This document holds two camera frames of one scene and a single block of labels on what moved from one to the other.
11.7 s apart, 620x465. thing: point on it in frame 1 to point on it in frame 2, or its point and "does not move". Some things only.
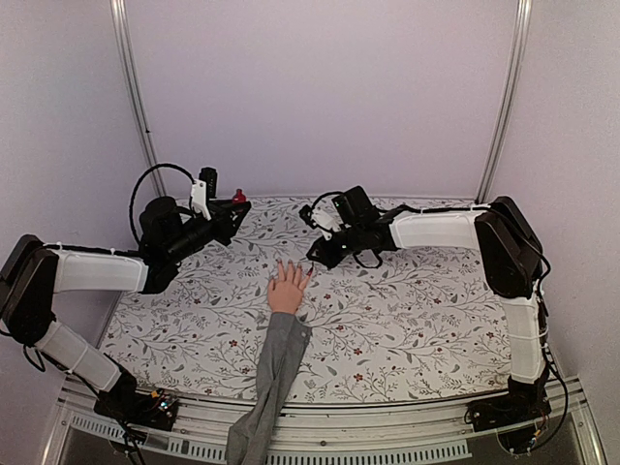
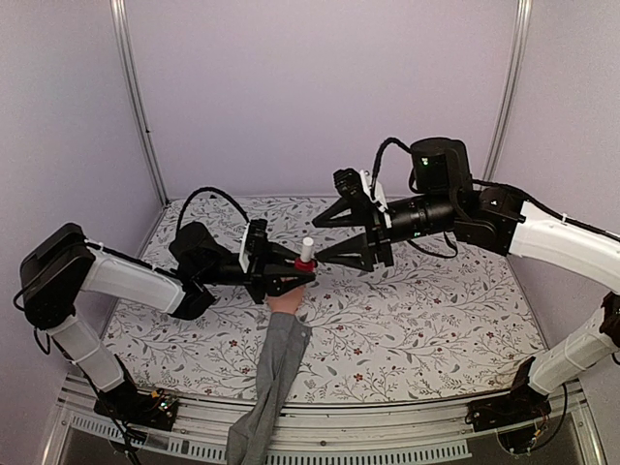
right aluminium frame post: (504, 111) does not move
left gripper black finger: (235, 219) to (282, 278)
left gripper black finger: (229, 204) to (280, 253)
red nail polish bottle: (239, 197) to (306, 266)
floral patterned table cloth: (418, 324) does not move
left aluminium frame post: (123, 30) does not move
